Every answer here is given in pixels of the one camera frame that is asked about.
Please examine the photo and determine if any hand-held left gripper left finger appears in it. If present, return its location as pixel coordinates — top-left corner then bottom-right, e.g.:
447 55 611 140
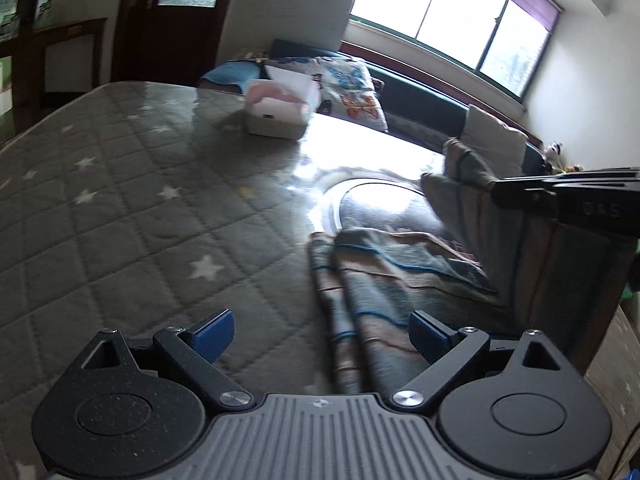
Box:
75 309 253 411

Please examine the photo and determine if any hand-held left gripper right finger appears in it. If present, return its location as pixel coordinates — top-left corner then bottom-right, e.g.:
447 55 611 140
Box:
391 310 583 411

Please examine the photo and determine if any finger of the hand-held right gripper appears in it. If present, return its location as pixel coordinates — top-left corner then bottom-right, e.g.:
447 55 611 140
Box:
492 176 558 214

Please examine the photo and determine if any blue beige striped shirt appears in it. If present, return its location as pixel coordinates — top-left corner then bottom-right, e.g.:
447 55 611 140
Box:
306 137 640 396

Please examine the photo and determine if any beige pillow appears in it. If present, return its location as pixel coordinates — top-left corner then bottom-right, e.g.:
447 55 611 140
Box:
460 104 530 178

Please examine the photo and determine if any blue sofa bench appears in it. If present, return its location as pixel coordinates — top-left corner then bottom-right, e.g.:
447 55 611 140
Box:
199 39 548 176

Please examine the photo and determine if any green framed window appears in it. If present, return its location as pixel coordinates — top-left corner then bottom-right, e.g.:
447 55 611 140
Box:
350 0 563 101

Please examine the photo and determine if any butterfly print pillow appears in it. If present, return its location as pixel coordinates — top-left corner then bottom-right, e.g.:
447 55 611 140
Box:
265 56 390 133

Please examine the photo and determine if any white tissue box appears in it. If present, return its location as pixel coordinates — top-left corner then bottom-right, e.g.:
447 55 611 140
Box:
243 78 321 139

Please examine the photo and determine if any dark wooden glass door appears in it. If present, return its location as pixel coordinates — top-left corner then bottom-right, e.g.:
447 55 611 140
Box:
111 0 246 86

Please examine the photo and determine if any dark wooden display cabinet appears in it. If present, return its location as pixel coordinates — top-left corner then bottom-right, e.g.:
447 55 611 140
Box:
0 0 61 131

